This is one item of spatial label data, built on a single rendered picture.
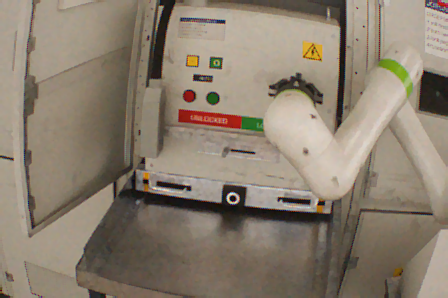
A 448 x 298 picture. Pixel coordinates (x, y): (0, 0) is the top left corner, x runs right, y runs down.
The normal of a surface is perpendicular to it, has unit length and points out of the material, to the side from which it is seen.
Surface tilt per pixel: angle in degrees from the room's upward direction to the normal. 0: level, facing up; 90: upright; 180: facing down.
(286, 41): 90
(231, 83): 90
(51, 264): 90
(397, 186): 90
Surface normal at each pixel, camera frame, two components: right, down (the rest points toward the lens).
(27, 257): -0.15, 0.33
